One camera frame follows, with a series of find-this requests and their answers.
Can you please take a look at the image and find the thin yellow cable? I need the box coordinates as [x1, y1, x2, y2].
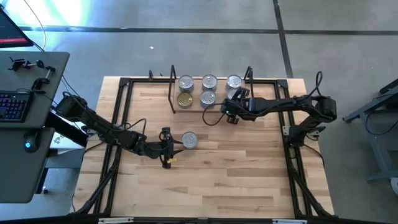
[23, 0, 48, 51]

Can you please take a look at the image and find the blue-grey metal stand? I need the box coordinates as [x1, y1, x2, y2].
[341, 77, 398, 184]

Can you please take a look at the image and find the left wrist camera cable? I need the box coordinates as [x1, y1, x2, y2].
[123, 118, 147, 141]

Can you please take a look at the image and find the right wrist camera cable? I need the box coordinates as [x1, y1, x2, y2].
[201, 102, 231, 127]

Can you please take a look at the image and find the black table edge rail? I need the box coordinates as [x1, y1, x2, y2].
[0, 213, 398, 224]

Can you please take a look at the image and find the black desk clamp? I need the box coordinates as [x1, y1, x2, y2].
[8, 57, 45, 72]
[30, 65, 57, 95]

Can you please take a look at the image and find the black keyboard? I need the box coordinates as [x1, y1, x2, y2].
[0, 90, 34, 123]

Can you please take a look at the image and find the white printed sheet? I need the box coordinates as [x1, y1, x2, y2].
[49, 116, 90, 151]

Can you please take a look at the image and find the black cable bundle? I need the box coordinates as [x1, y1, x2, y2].
[74, 149, 122, 215]
[287, 149, 332, 217]

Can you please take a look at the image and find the wooden shelf with black legs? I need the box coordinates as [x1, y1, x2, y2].
[167, 64, 254, 115]

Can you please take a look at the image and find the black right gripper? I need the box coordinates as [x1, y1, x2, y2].
[221, 88, 256, 124]

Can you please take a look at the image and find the black stand cable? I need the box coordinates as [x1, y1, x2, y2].
[363, 93, 398, 136]

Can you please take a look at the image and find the black slanted support bar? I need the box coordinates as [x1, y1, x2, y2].
[45, 111, 90, 149]

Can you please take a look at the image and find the black aluminium table frame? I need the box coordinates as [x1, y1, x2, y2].
[73, 76, 335, 218]

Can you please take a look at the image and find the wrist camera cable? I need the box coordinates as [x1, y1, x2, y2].
[201, 102, 231, 127]
[123, 118, 147, 141]

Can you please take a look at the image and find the gold-lid tin can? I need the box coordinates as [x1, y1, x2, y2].
[177, 92, 194, 110]

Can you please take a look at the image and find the dark computer monitor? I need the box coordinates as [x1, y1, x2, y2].
[0, 6, 34, 49]

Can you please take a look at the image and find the silver metal bracket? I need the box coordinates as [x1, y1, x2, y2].
[272, 218, 308, 224]
[98, 217, 134, 224]

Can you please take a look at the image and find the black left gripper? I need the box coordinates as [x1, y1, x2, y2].
[144, 126, 184, 169]

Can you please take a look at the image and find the green-label silver-lid can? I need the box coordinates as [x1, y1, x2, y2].
[181, 131, 199, 150]
[177, 75, 195, 93]

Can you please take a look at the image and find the black computer mouse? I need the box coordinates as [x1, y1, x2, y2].
[22, 129, 40, 154]

